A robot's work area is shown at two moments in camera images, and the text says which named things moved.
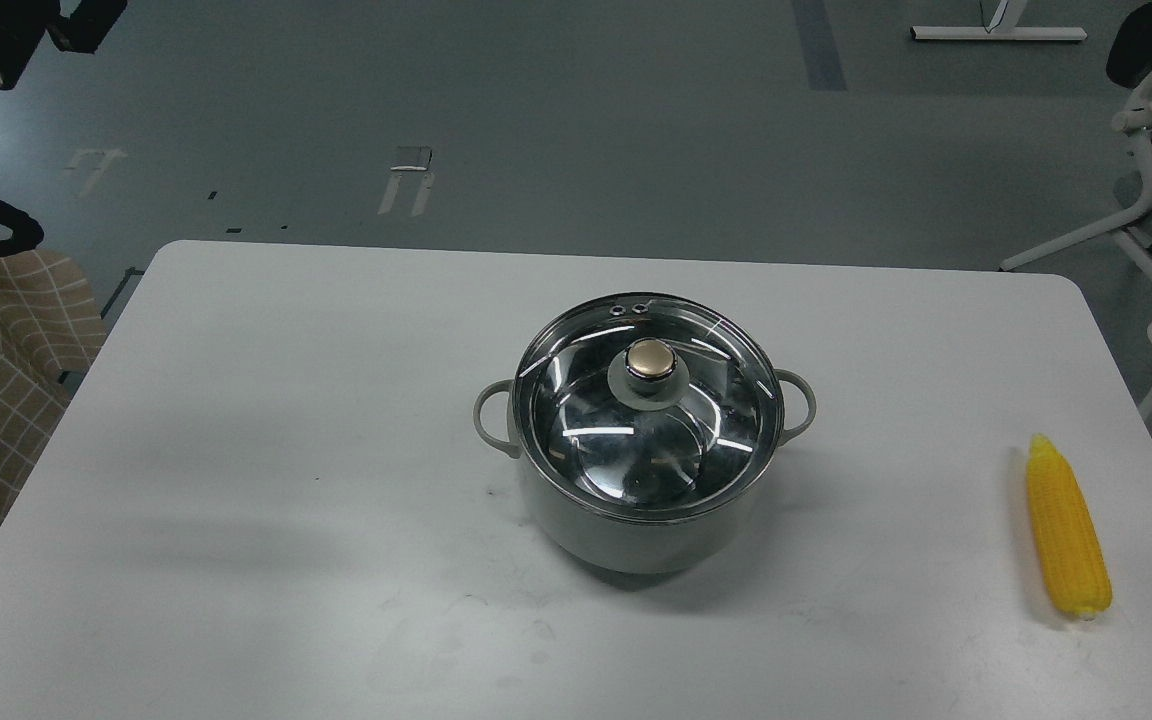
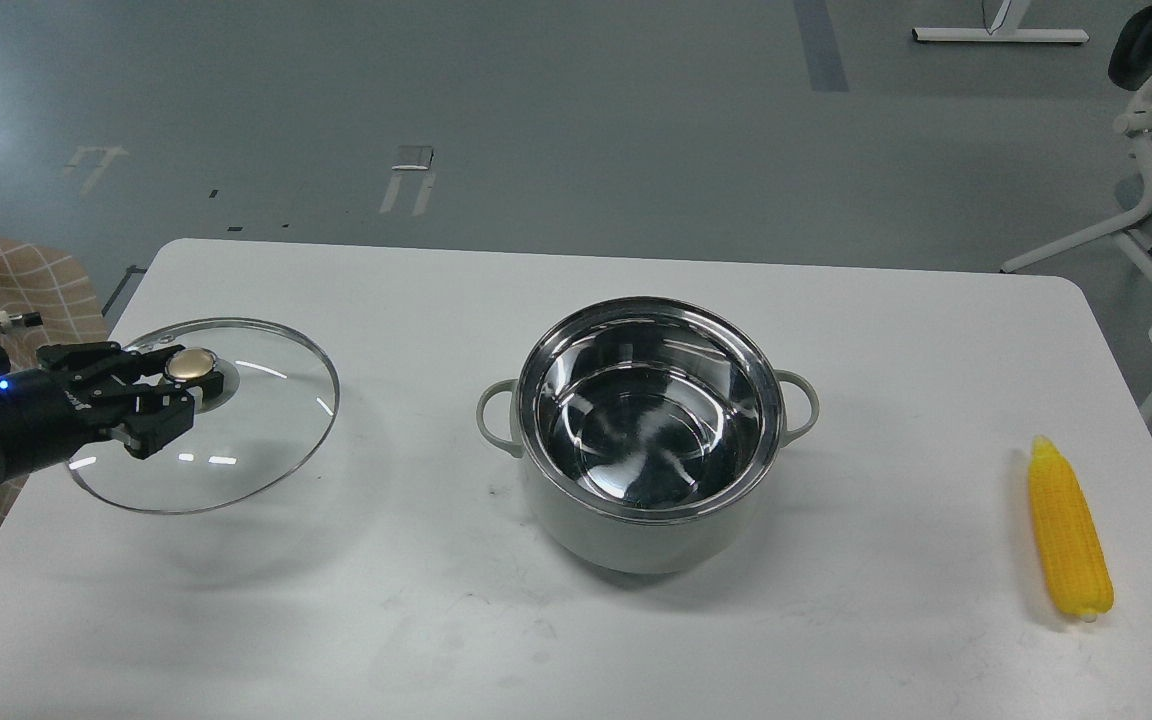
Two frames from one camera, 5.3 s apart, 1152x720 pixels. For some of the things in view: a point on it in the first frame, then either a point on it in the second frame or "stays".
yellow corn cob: [1071, 552] stays
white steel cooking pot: [647, 426] stays
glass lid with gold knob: [648, 405] to [274, 410]
